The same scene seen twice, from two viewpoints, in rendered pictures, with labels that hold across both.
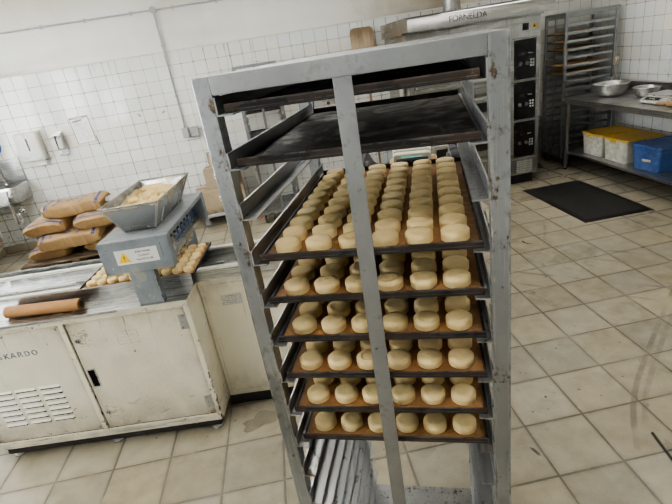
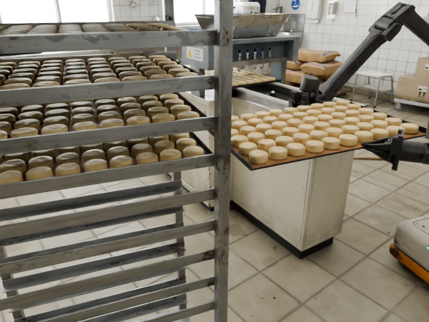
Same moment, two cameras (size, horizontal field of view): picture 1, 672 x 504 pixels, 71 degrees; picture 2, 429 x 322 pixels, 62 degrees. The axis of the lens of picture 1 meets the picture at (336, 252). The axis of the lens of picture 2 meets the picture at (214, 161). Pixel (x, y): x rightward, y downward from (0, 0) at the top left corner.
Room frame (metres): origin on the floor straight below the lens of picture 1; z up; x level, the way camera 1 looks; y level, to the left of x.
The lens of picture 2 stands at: (0.86, -1.03, 1.39)
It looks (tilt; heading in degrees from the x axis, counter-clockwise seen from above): 24 degrees down; 56
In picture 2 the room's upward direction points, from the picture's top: straight up
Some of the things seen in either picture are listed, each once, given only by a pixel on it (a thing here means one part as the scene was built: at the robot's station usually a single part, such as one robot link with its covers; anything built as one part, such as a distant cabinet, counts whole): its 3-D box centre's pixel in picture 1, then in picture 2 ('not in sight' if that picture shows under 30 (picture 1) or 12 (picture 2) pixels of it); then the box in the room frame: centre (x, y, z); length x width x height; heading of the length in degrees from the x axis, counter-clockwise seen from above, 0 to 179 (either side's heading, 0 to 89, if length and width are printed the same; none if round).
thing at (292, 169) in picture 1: (294, 166); not in sight; (1.10, 0.06, 1.59); 0.64 x 0.03 x 0.03; 166
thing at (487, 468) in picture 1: (475, 379); (88, 213); (1.01, -0.32, 0.96); 0.64 x 0.03 x 0.03; 166
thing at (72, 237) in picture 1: (73, 235); (299, 75); (5.24, 2.97, 0.32); 0.72 x 0.42 x 0.17; 98
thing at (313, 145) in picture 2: not in sight; (314, 146); (1.61, -0.42, 1.02); 0.05 x 0.05 x 0.02
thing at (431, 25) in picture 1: (463, 103); not in sight; (5.77, -1.80, 1.01); 1.56 x 1.20 x 2.01; 94
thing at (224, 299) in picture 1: (277, 319); (286, 166); (2.38, 0.40, 0.45); 0.70 x 0.34 x 0.90; 88
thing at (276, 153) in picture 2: not in sight; (278, 153); (1.50, -0.39, 1.02); 0.05 x 0.05 x 0.02
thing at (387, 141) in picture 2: not in sight; (378, 151); (1.76, -0.52, 1.01); 0.09 x 0.07 x 0.07; 121
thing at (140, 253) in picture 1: (164, 244); (240, 63); (2.39, 0.90, 1.01); 0.72 x 0.33 x 0.34; 178
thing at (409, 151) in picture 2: not in sight; (407, 151); (1.80, -0.58, 1.02); 0.07 x 0.07 x 0.10; 31
